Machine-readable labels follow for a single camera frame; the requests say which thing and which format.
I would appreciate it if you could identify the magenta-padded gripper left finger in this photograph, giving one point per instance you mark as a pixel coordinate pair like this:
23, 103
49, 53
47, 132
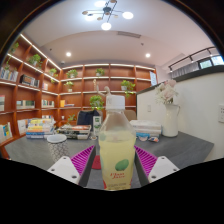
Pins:
65, 168

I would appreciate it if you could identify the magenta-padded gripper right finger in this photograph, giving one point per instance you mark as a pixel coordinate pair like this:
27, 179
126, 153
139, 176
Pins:
161, 166

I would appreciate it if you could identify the clear bottle with yellow drink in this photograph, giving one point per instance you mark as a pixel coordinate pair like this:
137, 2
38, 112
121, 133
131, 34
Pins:
116, 156

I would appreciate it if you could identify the small wrapped snack packet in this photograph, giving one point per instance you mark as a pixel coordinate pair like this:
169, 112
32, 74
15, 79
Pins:
142, 136
154, 139

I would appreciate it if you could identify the stack of white tissue packs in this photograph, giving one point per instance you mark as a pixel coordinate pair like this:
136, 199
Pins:
146, 126

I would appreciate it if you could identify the stack of colourful books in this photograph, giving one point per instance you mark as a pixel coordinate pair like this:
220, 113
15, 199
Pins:
40, 128

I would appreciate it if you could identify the white vase with pale flowers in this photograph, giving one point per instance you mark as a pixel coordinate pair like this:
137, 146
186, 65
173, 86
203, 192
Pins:
170, 116

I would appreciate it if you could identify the small white green carton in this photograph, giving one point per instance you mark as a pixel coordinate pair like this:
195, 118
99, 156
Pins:
97, 125

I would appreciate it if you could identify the dark office chair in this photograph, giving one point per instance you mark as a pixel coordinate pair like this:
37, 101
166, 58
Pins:
86, 118

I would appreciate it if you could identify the tan upholstered chair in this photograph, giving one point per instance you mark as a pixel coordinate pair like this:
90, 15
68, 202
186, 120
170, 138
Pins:
131, 115

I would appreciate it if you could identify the wooden shelf unit with books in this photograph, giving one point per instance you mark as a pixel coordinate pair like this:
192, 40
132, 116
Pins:
33, 90

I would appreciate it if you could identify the grey curtain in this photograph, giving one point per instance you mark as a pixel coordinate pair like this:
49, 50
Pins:
185, 70

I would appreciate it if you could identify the recessed round ceiling light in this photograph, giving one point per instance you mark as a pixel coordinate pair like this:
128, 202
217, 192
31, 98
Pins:
68, 54
147, 55

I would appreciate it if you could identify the window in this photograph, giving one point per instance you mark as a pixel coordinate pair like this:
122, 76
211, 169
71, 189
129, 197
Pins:
213, 61

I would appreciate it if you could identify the branched ceiling lamp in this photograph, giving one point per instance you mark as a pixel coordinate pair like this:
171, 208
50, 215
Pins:
106, 13

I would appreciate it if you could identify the white wall switch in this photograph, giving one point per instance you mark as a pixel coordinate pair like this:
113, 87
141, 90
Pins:
149, 108

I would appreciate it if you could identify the white wall socket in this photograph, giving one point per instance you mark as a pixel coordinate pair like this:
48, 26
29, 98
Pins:
221, 113

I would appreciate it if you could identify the black ceiling track light rail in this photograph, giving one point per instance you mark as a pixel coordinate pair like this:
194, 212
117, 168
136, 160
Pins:
190, 56

